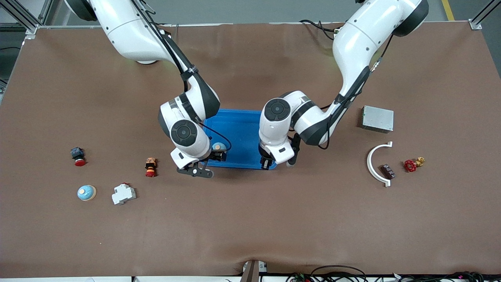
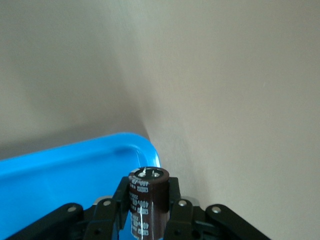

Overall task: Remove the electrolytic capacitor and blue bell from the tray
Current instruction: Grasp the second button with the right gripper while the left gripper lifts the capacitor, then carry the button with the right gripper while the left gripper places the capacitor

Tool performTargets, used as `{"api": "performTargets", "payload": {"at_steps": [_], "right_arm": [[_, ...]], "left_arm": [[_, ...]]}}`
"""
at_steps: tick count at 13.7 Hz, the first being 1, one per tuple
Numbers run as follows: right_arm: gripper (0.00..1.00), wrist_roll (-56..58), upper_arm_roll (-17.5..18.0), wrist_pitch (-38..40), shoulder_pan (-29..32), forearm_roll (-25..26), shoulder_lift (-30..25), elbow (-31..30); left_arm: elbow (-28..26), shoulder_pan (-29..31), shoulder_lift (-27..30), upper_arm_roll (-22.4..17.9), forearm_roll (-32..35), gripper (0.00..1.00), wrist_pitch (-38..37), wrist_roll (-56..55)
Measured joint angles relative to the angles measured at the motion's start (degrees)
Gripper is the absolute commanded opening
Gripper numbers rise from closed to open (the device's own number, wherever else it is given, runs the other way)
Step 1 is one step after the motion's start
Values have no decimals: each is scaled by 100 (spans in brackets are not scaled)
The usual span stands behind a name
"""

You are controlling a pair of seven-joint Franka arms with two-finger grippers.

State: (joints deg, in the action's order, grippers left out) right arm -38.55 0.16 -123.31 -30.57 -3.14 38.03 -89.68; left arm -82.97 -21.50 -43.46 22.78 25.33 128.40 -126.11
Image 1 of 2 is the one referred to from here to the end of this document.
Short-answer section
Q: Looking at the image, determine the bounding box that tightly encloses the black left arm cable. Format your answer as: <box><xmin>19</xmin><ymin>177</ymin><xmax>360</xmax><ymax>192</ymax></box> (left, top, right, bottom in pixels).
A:
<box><xmin>318</xmin><ymin>33</ymin><xmax>394</xmax><ymax>150</ymax></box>

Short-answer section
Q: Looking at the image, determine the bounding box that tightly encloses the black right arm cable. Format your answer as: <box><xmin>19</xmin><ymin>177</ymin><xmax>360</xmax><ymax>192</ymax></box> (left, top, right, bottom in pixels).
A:
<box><xmin>133</xmin><ymin>0</ymin><xmax>232</xmax><ymax>153</ymax></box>

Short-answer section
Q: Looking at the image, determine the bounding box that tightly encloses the black looped floor cable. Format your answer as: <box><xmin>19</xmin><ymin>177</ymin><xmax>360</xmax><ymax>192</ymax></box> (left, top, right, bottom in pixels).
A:
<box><xmin>286</xmin><ymin>265</ymin><xmax>368</xmax><ymax>282</ymax></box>

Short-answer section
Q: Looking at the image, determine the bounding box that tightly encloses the white curved plastic bracket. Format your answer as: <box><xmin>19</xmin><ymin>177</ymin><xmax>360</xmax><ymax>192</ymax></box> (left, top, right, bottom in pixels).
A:
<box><xmin>367</xmin><ymin>141</ymin><xmax>393</xmax><ymax>187</ymax></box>

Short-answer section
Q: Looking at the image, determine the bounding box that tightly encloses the brass valve with red handle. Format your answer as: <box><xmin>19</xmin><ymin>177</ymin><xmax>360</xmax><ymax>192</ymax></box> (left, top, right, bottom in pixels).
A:
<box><xmin>404</xmin><ymin>157</ymin><xmax>425</xmax><ymax>173</ymax></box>

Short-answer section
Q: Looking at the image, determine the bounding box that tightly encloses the silver metal box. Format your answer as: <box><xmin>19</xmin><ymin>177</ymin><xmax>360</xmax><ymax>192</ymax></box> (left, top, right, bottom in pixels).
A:
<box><xmin>361</xmin><ymin>105</ymin><xmax>395</xmax><ymax>134</ymax></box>

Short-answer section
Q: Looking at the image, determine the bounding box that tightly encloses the tangled black cable bundle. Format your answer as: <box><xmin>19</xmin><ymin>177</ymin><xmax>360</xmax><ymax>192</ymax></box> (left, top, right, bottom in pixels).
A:
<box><xmin>391</xmin><ymin>271</ymin><xmax>501</xmax><ymax>282</ymax></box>

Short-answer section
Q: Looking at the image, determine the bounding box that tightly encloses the white circuit breaker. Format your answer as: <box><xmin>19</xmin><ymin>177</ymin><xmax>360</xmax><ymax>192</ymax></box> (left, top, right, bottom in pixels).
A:
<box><xmin>112</xmin><ymin>183</ymin><xmax>137</xmax><ymax>206</ymax></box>

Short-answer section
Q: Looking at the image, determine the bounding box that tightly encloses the blue plastic tray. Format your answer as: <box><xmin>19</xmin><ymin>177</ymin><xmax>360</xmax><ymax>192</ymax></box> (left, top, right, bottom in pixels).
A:
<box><xmin>203</xmin><ymin>109</ymin><xmax>279</xmax><ymax>170</ymax></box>

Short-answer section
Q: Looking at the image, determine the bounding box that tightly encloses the red emergency stop button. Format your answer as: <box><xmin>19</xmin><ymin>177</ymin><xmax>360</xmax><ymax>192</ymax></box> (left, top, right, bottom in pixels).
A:
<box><xmin>70</xmin><ymin>147</ymin><xmax>87</xmax><ymax>167</ymax></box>

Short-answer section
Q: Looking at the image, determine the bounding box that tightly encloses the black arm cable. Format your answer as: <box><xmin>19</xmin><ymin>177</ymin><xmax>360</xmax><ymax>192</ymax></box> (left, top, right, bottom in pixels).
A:
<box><xmin>133</xmin><ymin>0</ymin><xmax>232</xmax><ymax>153</ymax></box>
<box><xmin>318</xmin><ymin>33</ymin><xmax>394</xmax><ymax>150</ymax></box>

